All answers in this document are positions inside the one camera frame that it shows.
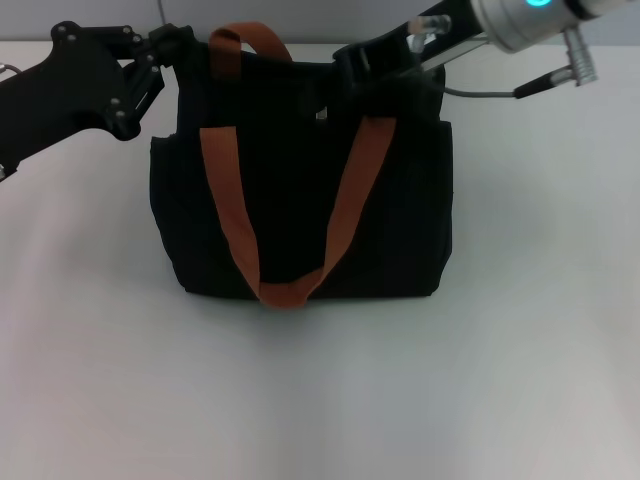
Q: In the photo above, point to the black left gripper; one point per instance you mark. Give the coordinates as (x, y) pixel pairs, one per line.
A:
(65, 90)

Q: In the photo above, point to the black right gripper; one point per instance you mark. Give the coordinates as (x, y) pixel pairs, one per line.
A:
(390, 45)

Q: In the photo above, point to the silver metal zipper pull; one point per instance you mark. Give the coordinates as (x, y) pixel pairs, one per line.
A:
(321, 114)

